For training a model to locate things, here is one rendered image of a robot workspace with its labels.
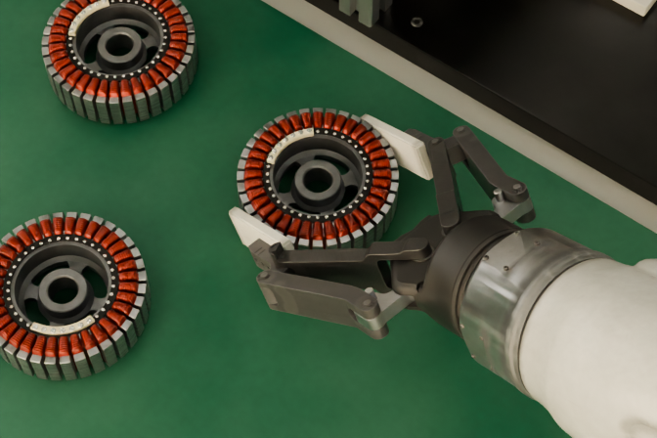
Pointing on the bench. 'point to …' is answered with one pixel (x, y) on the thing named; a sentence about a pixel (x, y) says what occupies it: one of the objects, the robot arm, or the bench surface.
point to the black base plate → (510, 44)
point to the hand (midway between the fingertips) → (319, 185)
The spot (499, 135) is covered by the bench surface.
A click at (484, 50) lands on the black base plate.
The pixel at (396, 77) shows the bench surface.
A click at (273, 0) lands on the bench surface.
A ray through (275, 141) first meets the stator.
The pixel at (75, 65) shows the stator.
